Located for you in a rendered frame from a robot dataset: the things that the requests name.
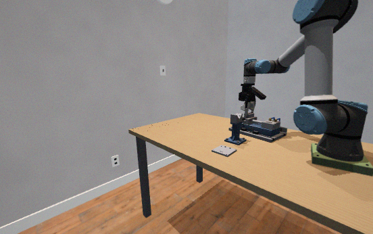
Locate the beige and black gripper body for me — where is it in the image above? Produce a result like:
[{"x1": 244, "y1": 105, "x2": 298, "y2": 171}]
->
[{"x1": 239, "y1": 83, "x2": 255, "y2": 102}]

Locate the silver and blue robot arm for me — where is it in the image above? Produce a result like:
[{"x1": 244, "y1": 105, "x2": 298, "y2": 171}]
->
[{"x1": 243, "y1": 0, "x2": 368, "y2": 162}]

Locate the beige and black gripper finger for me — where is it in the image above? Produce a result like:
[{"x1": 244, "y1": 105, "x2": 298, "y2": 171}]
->
[
  {"x1": 241, "y1": 97, "x2": 250, "y2": 117},
  {"x1": 249, "y1": 100, "x2": 256, "y2": 113}
]

